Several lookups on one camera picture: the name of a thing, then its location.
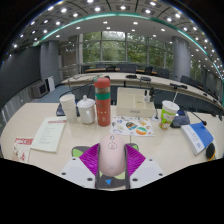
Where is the group of black office chairs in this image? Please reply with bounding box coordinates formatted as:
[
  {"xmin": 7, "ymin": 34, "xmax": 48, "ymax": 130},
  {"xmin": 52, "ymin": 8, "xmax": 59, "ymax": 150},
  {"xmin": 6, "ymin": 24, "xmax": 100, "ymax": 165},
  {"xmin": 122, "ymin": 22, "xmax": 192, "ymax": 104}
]
[{"xmin": 79, "ymin": 63, "xmax": 224, "ymax": 114}]

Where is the red and white booklet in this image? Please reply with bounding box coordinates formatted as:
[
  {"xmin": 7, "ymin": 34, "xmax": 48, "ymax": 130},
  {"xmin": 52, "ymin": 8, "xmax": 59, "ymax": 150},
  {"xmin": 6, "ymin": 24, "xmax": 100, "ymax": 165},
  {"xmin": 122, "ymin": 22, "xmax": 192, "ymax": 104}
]
[{"xmin": 12, "ymin": 136, "xmax": 35, "ymax": 163}]

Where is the red drink bottle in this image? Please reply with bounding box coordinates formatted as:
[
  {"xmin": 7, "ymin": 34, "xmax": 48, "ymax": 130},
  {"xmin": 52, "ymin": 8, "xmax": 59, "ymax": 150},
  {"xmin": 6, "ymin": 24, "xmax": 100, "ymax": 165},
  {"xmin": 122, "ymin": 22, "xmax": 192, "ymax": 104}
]
[{"xmin": 93, "ymin": 75, "xmax": 112, "ymax": 127}]

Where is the green printed paper cup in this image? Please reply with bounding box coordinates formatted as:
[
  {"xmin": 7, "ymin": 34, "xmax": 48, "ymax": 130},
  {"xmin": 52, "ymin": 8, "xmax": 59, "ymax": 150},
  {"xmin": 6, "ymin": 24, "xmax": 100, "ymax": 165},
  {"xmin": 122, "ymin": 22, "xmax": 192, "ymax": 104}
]
[{"xmin": 158, "ymin": 89, "xmax": 181, "ymax": 131}]

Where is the stack of white paper cups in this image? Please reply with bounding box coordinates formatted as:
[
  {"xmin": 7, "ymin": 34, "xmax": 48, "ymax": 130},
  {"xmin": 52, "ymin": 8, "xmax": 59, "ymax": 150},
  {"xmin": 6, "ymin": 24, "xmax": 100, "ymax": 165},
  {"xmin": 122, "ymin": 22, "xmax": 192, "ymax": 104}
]
[{"xmin": 59, "ymin": 93, "xmax": 79, "ymax": 124}]

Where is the colourful sticker sheet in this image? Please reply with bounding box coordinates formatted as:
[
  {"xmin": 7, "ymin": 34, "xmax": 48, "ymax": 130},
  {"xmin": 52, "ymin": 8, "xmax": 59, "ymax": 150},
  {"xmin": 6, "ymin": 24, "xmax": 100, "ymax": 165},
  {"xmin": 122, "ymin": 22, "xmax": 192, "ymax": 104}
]
[{"xmin": 109, "ymin": 115, "xmax": 156, "ymax": 138}]

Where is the beige cardboard box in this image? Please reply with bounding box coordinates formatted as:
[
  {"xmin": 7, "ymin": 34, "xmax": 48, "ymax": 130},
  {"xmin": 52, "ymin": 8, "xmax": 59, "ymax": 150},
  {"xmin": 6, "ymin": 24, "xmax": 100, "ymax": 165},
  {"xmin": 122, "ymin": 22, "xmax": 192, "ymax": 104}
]
[{"xmin": 115, "ymin": 87, "xmax": 157, "ymax": 118}]

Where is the blue and white book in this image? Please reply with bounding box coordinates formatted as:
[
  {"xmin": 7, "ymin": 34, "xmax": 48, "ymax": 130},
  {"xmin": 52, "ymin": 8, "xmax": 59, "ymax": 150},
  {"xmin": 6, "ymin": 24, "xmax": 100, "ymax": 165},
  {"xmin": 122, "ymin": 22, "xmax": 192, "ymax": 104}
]
[{"xmin": 180, "ymin": 121, "xmax": 215, "ymax": 157}]

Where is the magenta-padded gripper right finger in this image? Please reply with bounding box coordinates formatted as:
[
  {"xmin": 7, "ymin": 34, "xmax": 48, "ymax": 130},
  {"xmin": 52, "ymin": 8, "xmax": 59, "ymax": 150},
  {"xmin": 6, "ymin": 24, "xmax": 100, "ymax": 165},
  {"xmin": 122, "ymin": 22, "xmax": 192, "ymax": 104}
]
[{"xmin": 123, "ymin": 143, "xmax": 166, "ymax": 190}]

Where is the pink computer mouse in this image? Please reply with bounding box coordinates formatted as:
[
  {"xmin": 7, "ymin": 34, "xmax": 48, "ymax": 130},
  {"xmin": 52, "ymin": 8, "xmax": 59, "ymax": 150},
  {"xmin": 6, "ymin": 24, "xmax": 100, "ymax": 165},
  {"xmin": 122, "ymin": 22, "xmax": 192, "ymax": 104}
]
[{"xmin": 97, "ymin": 133, "xmax": 128, "ymax": 178}]

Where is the black gooseneck microphone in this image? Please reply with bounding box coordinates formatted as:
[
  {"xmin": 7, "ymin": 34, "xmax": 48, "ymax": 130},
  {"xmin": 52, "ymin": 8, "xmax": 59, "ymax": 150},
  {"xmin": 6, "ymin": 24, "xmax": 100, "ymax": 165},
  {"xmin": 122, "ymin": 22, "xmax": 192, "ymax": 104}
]
[{"xmin": 188, "ymin": 109, "xmax": 208, "ymax": 127}]

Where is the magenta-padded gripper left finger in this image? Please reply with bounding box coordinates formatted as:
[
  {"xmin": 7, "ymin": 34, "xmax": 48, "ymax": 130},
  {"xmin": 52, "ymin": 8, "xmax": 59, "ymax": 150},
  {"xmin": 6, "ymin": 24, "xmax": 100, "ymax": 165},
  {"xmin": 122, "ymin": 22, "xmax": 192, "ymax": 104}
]
[{"xmin": 59, "ymin": 142, "xmax": 101, "ymax": 190}]

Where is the white lidded ceramic cup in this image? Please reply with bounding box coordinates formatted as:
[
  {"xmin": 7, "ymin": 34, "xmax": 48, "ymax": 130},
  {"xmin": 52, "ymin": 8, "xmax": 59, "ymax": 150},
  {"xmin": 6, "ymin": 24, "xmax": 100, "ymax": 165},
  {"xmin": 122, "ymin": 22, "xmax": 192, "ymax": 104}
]
[{"xmin": 76, "ymin": 94, "xmax": 97, "ymax": 125}]

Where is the white printed paper sheet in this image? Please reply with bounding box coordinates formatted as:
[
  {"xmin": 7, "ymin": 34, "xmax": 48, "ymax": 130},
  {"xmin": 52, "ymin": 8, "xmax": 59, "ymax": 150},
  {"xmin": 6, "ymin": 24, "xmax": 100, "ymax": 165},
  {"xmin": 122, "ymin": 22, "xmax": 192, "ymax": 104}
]
[{"xmin": 30, "ymin": 115, "xmax": 68, "ymax": 154}]

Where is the group of ceiling lights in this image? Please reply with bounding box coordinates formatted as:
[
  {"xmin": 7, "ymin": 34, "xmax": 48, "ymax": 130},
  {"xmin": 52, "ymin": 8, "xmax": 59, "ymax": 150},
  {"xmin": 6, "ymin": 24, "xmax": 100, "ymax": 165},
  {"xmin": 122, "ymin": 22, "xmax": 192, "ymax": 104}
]
[{"xmin": 13, "ymin": 0, "xmax": 221, "ymax": 64}]

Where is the curved conference desk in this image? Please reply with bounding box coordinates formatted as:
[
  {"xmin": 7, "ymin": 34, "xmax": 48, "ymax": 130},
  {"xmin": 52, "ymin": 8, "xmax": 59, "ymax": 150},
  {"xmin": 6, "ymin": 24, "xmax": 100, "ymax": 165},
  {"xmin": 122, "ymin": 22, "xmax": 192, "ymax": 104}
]
[{"xmin": 60, "ymin": 72, "xmax": 224, "ymax": 111}]

